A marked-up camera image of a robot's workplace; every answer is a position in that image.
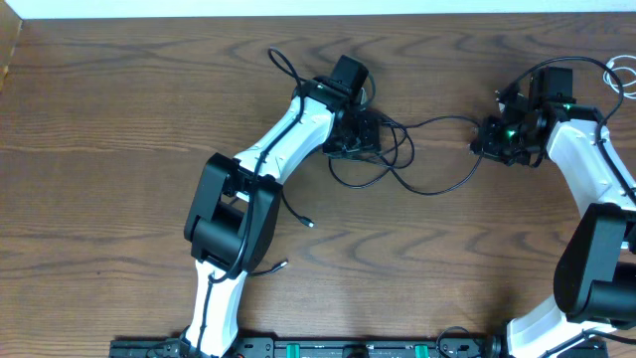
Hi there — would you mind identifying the white usb cable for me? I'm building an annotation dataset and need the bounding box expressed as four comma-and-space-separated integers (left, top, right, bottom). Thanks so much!
603, 53, 636, 100

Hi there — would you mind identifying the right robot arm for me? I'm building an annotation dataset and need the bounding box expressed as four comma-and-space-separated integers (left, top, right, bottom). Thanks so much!
470, 58, 635, 357

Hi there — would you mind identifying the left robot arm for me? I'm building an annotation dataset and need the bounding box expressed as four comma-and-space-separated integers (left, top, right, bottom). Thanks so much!
181, 56, 371, 357

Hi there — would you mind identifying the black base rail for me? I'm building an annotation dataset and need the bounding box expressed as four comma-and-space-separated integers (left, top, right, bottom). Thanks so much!
108, 336, 610, 358

